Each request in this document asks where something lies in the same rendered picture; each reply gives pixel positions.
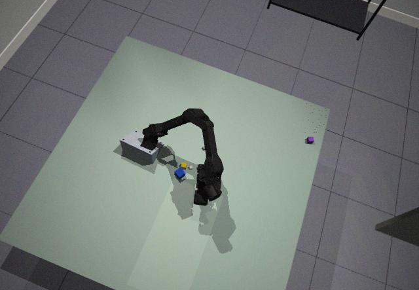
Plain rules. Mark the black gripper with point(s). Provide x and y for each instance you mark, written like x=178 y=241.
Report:
x=200 y=197

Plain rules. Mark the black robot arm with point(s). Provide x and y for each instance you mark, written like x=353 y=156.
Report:
x=210 y=173

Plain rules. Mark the blue block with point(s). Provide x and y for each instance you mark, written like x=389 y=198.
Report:
x=179 y=173

